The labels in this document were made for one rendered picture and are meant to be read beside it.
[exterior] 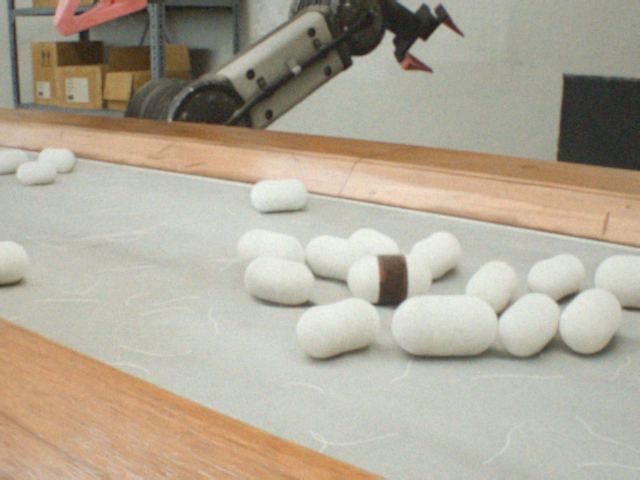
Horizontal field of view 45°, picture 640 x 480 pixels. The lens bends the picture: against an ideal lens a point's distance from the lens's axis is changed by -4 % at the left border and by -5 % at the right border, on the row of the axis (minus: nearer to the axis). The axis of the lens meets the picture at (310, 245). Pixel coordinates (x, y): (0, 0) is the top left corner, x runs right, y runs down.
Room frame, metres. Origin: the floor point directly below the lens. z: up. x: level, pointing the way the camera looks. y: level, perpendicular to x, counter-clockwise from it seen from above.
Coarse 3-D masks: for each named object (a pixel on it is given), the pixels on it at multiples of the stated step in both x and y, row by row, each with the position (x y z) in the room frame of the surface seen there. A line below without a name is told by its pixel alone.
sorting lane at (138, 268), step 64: (0, 192) 0.56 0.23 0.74; (64, 192) 0.56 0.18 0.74; (128, 192) 0.56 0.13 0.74; (192, 192) 0.55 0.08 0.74; (64, 256) 0.39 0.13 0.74; (128, 256) 0.39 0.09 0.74; (192, 256) 0.39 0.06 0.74; (512, 256) 0.39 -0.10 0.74; (576, 256) 0.39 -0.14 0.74; (64, 320) 0.29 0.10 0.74; (128, 320) 0.29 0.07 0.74; (192, 320) 0.30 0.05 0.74; (256, 320) 0.30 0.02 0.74; (384, 320) 0.30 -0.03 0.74; (192, 384) 0.24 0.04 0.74; (256, 384) 0.24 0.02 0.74; (320, 384) 0.24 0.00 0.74; (384, 384) 0.24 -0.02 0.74; (448, 384) 0.24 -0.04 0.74; (512, 384) 0.23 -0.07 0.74; (576, 384) 0.23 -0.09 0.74; (320, 448) 0.19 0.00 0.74; (384, 448) 0.19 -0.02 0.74; (448, 448) 0.19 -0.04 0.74; (512, 448) 0.19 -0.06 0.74; (576, 448) 0.19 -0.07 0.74
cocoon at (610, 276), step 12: (600, 264) 0.31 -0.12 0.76; (612, 264) 0.31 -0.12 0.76; (624, 264) 0.31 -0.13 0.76; (636, 264) 0.30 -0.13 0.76; (600, 276) 0.31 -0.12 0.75; (612, 276) 0.30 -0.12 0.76; (624, 276) 0.30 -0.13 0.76; (636, 276) 0.30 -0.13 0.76; (600, 288) 0.31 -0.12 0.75; (612, 288) 0.30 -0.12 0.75; (624, 288) 0.30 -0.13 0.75; (636, 288) 0.30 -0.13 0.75; (624, 300) 0.30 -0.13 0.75; (636, 300) 0.30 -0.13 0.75
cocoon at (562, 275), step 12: (540, 264) 0.32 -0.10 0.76; (552, 264) 0.31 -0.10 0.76; (564, 264) 0.32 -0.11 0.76; (576, 264) 0.32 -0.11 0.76; (528, 276) 0.32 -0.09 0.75; (540, 276) 0.31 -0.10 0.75; (552, 276) 0.31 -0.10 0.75; (564, 276) 0.31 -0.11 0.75; (576, 276) 0.32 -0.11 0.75; (540, 288) 0.31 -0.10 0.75; (552, 288) 0.31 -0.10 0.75; (564, 288) 0.31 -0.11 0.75; (576, 288) 0.32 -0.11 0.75
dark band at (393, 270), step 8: (376, 256) 0.32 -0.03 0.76; (384, 256) 0.32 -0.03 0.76; (392, 256) 0.32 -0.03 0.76; (400, 256) 0.32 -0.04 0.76; (384, 264) 0.31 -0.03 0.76; (392, 264) 0.31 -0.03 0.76; (400, 264) 0.31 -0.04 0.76; (384, 272) 0.31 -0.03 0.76; (392, 272) 0.31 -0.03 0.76; (400, 272) 0.31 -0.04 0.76; (384, 280) 0.31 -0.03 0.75; (392, 280) 0.31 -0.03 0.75; (400, 280) 0.31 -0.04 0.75; (408, 280) 0.31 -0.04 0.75; (384, 288) 0.31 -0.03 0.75; (392, 288) 0.31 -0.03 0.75; (400, 288) 0.31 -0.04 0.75; (384, 296) 0.31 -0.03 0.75; (392, 296) 0.31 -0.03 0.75; (400, 296) 0.31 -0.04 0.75
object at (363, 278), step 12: (360, 264) 0.31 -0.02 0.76; (372, 264) 0.31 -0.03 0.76; (408, 264) 0.31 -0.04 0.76; (420, 264) 0.31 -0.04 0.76; (348, 276) 0.32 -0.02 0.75; (360, 276) 0.31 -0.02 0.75; (372, 276) 0.31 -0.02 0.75; (408, 276) 0.31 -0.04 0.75; (420, 276) 0.31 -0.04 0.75; (360, 288) 0.31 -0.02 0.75; (372, 288) 0.31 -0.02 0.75; (408, 288) 0.31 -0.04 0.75; (420, 288) 0.31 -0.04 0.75; (372, 300) 0.31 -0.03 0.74
